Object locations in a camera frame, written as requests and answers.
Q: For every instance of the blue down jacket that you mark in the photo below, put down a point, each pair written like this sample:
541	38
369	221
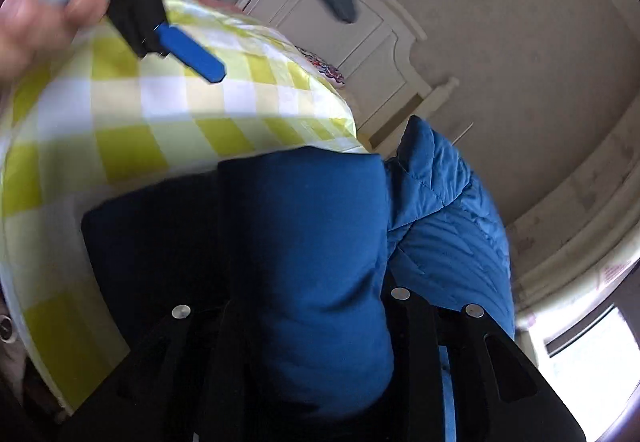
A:
325	247

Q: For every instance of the window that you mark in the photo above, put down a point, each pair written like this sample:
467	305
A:
590	372

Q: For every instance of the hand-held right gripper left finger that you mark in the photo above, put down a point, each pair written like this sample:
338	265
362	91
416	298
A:
165	362

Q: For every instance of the yellow white checked blanket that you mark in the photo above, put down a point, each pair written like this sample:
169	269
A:
150	122

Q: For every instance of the person's left hand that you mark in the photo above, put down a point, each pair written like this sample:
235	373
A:
35	32

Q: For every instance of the white wooden headboard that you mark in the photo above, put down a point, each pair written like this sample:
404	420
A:
370	52

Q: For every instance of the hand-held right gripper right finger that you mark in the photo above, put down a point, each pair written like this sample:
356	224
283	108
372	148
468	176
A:
415	347

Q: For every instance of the floral patterned pillow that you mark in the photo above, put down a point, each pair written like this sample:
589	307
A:
324	67

